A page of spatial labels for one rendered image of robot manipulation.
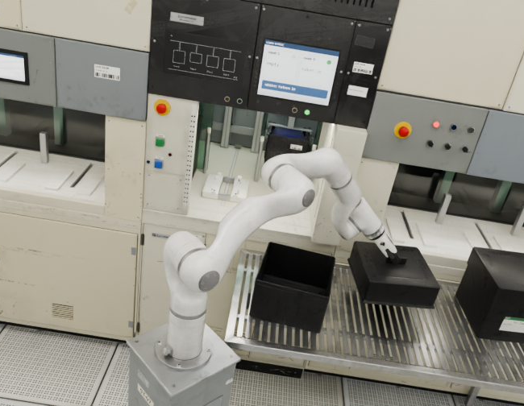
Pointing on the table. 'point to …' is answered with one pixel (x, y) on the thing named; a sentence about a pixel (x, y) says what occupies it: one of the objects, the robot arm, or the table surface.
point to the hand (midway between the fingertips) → (394, 258)
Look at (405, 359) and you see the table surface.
